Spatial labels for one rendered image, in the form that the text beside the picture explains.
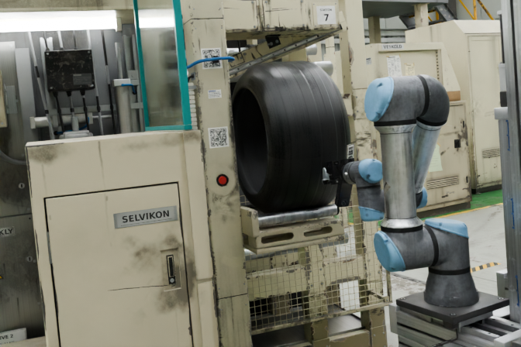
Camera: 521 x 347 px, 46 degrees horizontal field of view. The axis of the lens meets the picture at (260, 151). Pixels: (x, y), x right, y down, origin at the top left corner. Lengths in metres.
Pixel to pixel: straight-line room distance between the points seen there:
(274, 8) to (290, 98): 0.61
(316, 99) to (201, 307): 0.96
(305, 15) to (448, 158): 4.68
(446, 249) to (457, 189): 5.54
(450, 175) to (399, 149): 5.53
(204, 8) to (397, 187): 1.01
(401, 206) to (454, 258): 0.21
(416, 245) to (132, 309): 0.77
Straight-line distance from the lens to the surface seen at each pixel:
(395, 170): 1.70
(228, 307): 2.36
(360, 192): 1.93
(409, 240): 1.72
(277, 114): 2.15
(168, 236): 1.49
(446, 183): 7.18
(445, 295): 1.81
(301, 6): 2.72
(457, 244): 1.79
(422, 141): 1.83
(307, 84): 2.23
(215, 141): 2.25
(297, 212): 2.31
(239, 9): 2.61
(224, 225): 2.29
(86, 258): 1.47
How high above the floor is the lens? 1.29
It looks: 4 degrees down
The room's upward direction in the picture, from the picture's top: 5 degrees counter-clockwise
